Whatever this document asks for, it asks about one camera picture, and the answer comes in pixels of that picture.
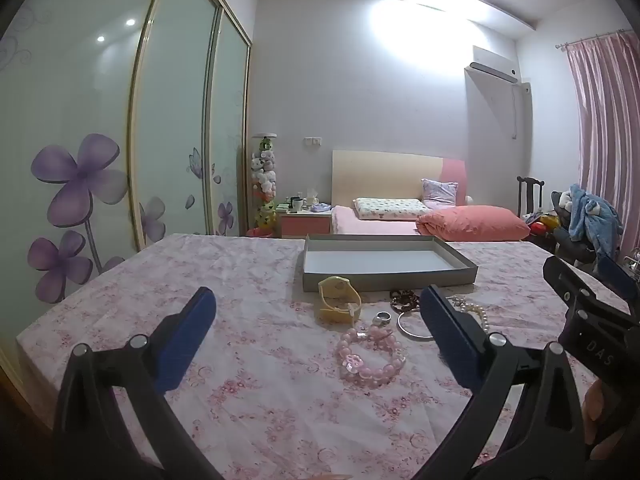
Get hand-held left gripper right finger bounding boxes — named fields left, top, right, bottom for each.
left=410, top=285, right=588, bottom=480

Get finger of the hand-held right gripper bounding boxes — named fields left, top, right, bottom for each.
left=543, top=256, right=635, bottom=327
left=597, top=253, right=640, bottom=311

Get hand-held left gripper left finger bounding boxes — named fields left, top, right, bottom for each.
left=52, top=286, right=226, bottom=480

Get white pearl necklace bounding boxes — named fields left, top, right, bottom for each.
left=447, top=295, right=491, bottom=333

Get pink bead bracelet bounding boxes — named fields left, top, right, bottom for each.
left=336, top=324, right=407, bottom=386

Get grey cardboard tray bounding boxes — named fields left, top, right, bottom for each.
left=301, top=233, right=479, bottom=293

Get yellow wristwatch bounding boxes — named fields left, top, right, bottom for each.
left=317, top=275, right=363, bottom=323

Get person's right hand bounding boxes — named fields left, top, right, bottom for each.
left=584, top=380, right=607, bottom=463

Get dark grey chair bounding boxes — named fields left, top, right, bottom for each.
left=550, top=190, right=603, bottom=263

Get silver bangle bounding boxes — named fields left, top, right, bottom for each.
left=397, top=310, right=436, bottom=341

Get red and yellow toys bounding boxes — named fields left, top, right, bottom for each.
left=525, top=212, right=561, bottom=237

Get blue fleece garment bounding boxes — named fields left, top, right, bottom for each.
left=567, top=183, right=625, bottom=256

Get pink floral tablecloth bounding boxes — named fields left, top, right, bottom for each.
left=15, top=232, right=631, bottom=480

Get dark wooden chair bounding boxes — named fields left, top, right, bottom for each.
left=516, top=176, right=546, bottom=221

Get folded pink quilt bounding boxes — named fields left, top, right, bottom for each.
left=416, top=205, right=531, bottom=242

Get bed with pink sheet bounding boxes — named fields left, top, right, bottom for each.
left=330, top=205, right=531, bottom=243

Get white printed pillow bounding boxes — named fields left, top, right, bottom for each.
left=353, top=197, right=432, bottom=221

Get lilac pillow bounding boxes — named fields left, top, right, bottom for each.
left=421, top=178, right=459, bottom=207

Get pink curtain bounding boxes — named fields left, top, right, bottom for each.
left=565, top=29, right=640, bottom=221

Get pink and cream nightstand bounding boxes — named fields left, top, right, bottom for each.
left=279, top=209, right=333, bottom=239

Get cream and pink headboard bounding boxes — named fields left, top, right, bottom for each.
left=332, top=149, right=468, bottom=207

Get clear tube of plush toys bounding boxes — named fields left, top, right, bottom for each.
left=250, top=133, right=279, bottom=238

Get white air conditioner pipe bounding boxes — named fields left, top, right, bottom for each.
left=510, top=81, right=532, bottom=141

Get floral glass wardrobe door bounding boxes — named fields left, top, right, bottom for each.
left=205, top=10, right=252, bottom=239

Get white air conditioner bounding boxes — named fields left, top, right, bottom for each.
left=467, top=45, right=521, bottom=83

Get wardrobe door with butterfly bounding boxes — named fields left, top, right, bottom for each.
left=131, top=0, right=222, bottom=252

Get curtain rod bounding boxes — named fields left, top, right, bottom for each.
left=555, top=26, right=637, bottom=52

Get wardrobe door with large flowers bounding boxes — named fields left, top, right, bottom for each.
left=0, top=0, right=171, bottom=311

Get dark bead bracelet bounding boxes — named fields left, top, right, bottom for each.
left=390, top=288, right=426, bottom=313

